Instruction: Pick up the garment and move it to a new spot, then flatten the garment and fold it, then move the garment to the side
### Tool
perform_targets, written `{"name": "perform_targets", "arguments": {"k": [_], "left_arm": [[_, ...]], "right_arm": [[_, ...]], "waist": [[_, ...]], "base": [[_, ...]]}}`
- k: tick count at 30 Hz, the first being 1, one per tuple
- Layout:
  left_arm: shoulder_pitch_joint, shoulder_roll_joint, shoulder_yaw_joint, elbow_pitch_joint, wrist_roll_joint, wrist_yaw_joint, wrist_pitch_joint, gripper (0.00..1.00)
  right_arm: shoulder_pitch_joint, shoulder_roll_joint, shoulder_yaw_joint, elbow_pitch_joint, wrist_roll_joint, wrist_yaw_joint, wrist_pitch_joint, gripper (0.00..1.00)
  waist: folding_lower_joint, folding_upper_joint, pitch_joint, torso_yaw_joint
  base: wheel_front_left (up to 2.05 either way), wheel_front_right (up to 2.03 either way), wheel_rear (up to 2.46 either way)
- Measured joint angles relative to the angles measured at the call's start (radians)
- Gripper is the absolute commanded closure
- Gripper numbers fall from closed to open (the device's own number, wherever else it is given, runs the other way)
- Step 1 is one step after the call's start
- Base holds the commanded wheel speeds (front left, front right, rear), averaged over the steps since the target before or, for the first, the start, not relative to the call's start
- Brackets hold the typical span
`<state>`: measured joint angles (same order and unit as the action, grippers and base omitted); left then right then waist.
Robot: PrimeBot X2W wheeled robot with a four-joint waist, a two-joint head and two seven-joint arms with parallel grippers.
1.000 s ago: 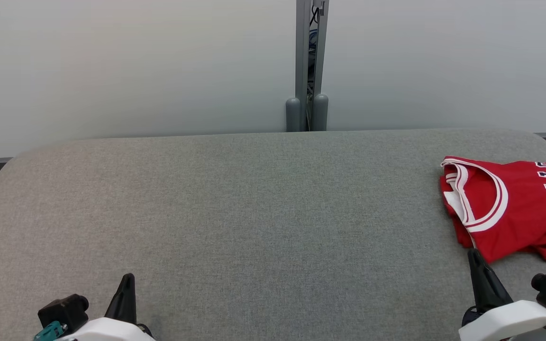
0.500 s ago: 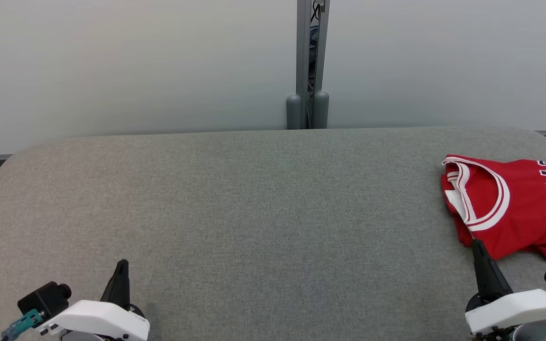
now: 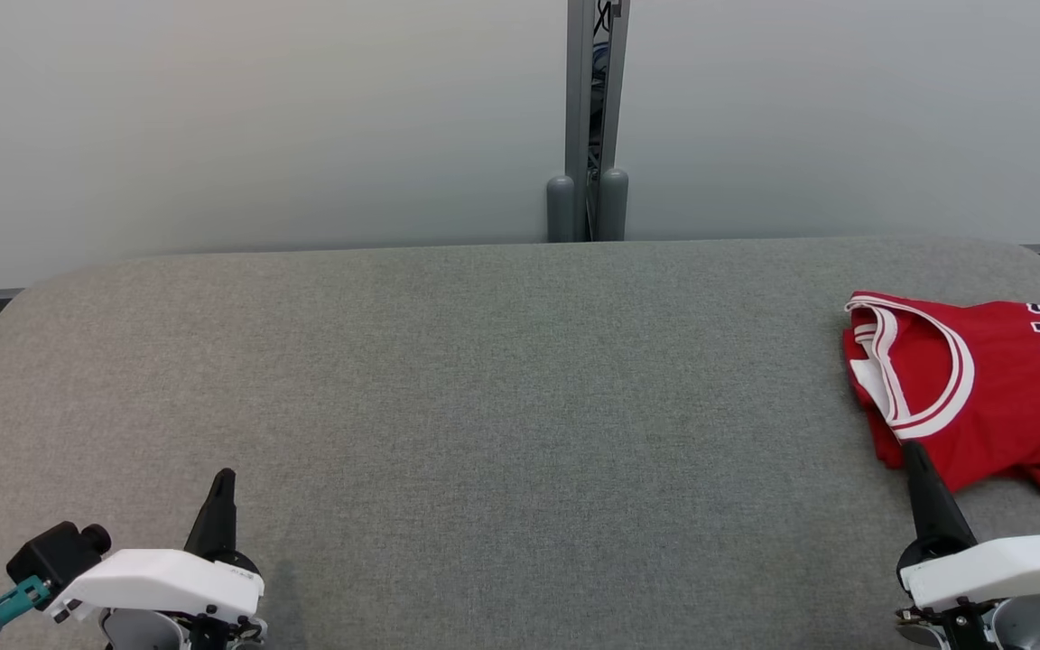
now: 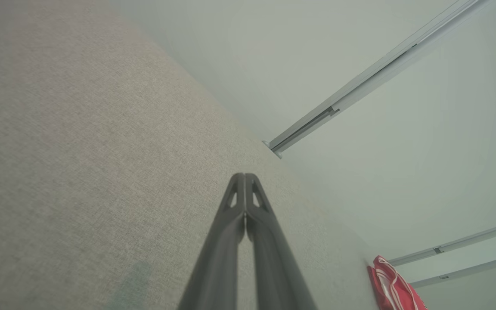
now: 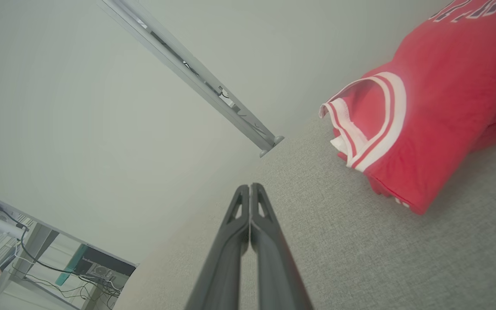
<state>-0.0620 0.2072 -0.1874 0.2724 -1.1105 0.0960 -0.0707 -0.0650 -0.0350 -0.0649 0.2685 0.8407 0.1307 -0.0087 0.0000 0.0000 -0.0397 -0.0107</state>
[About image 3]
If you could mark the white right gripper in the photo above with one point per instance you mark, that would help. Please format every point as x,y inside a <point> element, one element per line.
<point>998,569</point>

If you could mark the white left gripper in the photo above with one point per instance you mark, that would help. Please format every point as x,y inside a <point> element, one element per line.
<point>159,582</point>

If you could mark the red white-sleeved jersey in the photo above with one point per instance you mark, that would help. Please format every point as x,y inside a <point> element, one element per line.
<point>1007,379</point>

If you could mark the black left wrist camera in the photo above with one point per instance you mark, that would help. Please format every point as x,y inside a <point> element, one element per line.
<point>55,552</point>

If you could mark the grey cylindrical post foot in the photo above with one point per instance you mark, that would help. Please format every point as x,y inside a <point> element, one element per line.
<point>613,208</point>
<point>561,212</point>

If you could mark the grey metal partition post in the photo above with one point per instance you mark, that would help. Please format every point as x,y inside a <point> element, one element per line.
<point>579,81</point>

